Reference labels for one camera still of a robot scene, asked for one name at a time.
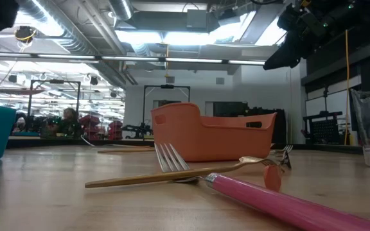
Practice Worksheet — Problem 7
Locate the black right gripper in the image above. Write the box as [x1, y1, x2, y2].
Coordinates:
[263, 0, 337, 71]

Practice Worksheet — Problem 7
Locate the orange handled silver fork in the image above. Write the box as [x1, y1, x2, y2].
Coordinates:
[263, 150, 292, 193]
[273, 144, 294, 155]

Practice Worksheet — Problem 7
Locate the pink handled silver fork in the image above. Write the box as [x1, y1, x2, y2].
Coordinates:
[154, 142, 370, 231]

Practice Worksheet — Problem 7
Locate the gold fork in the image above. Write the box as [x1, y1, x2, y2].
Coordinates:
[85, 155, 278, 189]

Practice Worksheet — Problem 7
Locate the black monitor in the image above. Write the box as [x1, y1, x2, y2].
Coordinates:
[213, 101, 249, 117]

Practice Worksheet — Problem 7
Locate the black perforated cart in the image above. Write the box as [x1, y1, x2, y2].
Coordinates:
[302, 110, 344, 146]

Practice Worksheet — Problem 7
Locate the grey ceiling unit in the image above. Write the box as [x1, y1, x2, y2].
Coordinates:
[186, 8, 211, 30]

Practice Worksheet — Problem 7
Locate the orange plastic bin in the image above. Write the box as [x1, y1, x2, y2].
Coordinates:
[150, 102, 278, 163]

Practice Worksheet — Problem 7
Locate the person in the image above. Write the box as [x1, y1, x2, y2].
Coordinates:
[61, 107, 80, 136]

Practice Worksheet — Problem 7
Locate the long ceiling light strip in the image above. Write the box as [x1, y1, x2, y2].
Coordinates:
[0, 52, 267, 66]

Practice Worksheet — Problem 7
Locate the red storage rack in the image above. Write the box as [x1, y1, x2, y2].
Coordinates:
[107, 120, 124, 141]
[78, 114, 102, 141]

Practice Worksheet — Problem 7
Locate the black benchtop machine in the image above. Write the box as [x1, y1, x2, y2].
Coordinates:
[120, 123, 154, 140]

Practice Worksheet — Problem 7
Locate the yellow black cord reel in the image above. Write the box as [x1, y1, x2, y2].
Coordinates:
[13, 25, 38, 45]

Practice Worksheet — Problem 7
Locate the silver spiral air duct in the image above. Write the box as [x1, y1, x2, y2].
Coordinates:
[14, 0, 131, 87]
[107, 0, 136, 21]

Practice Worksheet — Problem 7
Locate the black robot station frame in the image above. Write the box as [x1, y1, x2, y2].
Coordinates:
[27, 79, 82, 137]
[143, 84, 191, 142]

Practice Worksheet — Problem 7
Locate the black aluminium table frame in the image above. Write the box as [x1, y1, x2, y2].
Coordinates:
[6, 137, 365, 155]

